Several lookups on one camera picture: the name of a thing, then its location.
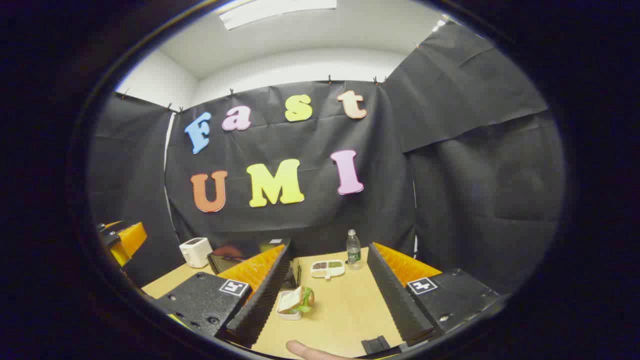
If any white divided snack dish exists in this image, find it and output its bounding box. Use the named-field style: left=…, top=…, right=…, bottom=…
left=310, top=260, right=346, bottom=280

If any black backdrop cloth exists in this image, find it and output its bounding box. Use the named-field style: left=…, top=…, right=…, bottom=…
left=87, top=22, right=566, bottom=296

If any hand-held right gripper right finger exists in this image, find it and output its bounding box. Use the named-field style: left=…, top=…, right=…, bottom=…
left=366, top=242, right=502, bottom=348

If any white rectangular tray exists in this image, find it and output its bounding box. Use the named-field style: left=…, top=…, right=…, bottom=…
left=276, top=291, right=304, bottom=321

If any black electric oven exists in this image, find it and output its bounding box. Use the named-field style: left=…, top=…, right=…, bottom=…
left=207, top=238, right=302, bottom=289

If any white toaster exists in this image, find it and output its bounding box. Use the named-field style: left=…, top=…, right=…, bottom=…
left=179, top=237, right=213, bottom=269

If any clear plastic water bottle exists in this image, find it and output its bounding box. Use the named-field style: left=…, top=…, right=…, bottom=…
left=346, top=229, right=362, bottom=270

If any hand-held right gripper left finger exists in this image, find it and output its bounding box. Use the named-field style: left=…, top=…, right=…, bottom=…
left=152, top=240, right=294, bottom=349

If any lettuce sandwich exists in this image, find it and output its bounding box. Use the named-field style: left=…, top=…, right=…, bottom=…
left=278, top=286, right=316, bottom=315

